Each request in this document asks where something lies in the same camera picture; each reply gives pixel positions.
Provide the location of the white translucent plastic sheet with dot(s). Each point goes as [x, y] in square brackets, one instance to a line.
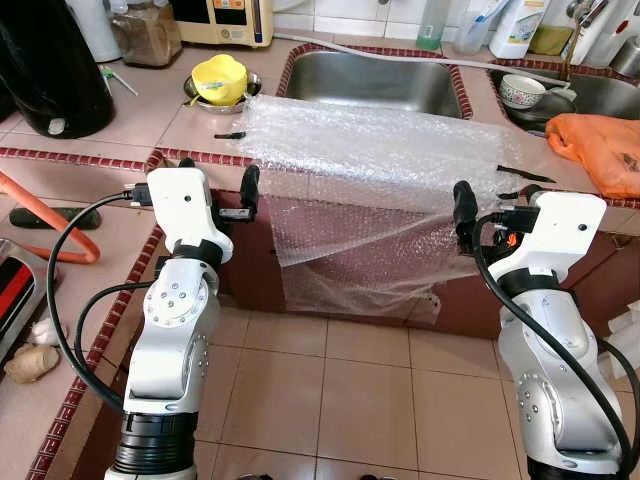
[625, 345]

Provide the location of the clear jar brown contents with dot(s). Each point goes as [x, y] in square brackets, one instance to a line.
[148, 40]

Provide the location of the bottle with yellow liquid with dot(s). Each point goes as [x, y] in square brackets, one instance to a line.
[550, 40]

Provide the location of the long black tape strip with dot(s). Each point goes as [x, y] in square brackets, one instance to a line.
[525, 174]

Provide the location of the red black flat box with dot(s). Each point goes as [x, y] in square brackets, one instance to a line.
[15, 295]

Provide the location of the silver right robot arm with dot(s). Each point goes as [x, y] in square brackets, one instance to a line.
[545, 380]

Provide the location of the dark green cucumber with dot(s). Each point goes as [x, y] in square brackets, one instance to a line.
[60, 217]

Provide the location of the white patterned ceramic bowl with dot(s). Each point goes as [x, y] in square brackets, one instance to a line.
[522, 92]

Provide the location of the large steel sink basin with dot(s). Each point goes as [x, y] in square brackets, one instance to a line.
[370, 85]

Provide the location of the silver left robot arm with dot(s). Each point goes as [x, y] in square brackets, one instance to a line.
[170, 340]

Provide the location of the green translucent bottle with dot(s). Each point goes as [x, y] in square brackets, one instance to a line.
[432, 25]

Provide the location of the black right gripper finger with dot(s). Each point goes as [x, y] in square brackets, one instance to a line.
[465, 205]

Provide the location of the stainless steel cup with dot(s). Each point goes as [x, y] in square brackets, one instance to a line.
[625, 58]

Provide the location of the white green kitchen tongs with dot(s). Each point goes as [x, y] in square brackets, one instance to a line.
[120, 80]

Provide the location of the beige water ioniser appliance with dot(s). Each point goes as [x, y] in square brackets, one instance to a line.
[225, 20]

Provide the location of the clear bubble wrap sheet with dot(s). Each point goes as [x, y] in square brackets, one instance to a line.
[380, 150]

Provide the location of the white garlic bulb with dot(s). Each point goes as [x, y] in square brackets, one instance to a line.
[44, 332]

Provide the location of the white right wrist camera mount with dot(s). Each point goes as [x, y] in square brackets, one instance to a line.
[565, 230]

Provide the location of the white ceramic spoon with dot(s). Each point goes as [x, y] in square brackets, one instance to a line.
[560, 92]

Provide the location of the white detergent bottle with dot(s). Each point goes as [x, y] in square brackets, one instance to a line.
[517, 30]

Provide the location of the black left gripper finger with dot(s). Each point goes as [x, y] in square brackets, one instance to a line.
[187, 163]
[250, 185]

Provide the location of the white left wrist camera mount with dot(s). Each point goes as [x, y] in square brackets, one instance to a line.
[185, 210]

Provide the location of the short black tape strip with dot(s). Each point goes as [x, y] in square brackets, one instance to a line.
[229, 134]
[508, 194]

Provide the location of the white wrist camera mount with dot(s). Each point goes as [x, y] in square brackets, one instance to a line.
[185, 210]
[565, 230]

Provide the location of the white plastic jug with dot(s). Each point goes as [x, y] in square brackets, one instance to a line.
[95, 30]

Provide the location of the clear plastic bottle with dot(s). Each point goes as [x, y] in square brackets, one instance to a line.
[478, 30]

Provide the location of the orange plastic bag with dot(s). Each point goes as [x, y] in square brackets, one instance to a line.
[600, 150]

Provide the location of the steel faucet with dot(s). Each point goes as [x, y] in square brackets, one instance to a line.
[585, 12]

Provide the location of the yellow plastic bowl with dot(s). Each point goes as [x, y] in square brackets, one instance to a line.
[225, 80]

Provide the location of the ginger root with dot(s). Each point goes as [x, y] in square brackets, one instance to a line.
[32, 364]

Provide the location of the small steel sink basin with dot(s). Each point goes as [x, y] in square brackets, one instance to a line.
[600, 100]

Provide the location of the stainless steel bowl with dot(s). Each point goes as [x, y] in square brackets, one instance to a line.
[254, 85]

